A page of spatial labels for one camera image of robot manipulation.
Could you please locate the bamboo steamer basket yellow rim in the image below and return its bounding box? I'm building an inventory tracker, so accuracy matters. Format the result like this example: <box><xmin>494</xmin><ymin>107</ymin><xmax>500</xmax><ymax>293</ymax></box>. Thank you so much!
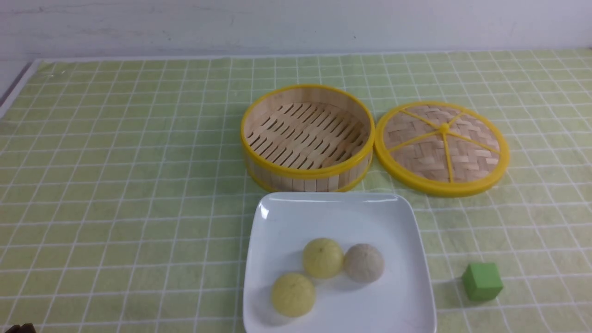
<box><xmin>240</xmin><ymin>85</ymin><xmax>376</xmax><ymax>192</ymax></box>

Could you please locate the green checkered tablecloth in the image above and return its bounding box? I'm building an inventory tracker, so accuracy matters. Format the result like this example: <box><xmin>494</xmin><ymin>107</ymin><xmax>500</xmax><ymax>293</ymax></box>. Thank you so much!
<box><xmin>0</xmin><ymin>49</ymin><xmax>592</xmax><ymax>333</ymax></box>

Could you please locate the yellow steamed bun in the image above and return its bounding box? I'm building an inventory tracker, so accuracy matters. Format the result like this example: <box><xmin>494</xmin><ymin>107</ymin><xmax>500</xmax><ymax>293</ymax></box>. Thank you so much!
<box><xmin>302</xmin><ymin>238</ymin><xmax>344</xmax><ymax>279</ymax></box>
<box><xmin>271</xmin><ymin>272</ymin><xmax>316</xmax><ymax>318</ymax></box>

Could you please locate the white square plate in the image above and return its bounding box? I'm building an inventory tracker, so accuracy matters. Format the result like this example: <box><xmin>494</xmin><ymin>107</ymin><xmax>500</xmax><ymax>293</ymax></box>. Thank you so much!
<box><xmin>242</xmin><ymin>192</ymin><xmax>437</xmax><ymax>333</ymax></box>

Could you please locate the green cube block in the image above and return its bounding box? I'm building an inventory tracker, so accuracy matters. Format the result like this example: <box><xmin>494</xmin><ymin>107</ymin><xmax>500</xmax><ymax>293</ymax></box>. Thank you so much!
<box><xmin>462</xmin><ymin>263</ymin><xmax>504</xmax><ymax>302</ymax></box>

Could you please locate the beige steamed bun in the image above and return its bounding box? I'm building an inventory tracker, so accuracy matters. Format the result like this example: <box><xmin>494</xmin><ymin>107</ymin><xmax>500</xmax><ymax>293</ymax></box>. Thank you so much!
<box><xmin>343</xmin><ymin>244</ymin><xmax>385</xmax><ymax>284</ymax></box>

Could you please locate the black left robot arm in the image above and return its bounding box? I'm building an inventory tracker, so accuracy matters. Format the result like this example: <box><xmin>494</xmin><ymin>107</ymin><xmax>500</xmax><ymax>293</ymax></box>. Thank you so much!
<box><xmin>5</xmin><ymin>323</ymin><xmax>37</xmax><ymax>333</ymax></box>

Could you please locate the woven bamboo steamer lid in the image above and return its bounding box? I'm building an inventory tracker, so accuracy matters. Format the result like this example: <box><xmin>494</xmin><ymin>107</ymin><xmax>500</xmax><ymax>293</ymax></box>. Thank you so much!
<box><xmin>374</xmin><ymin>101</ymin><xmax>511</xmax><ymax>197</ymax></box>

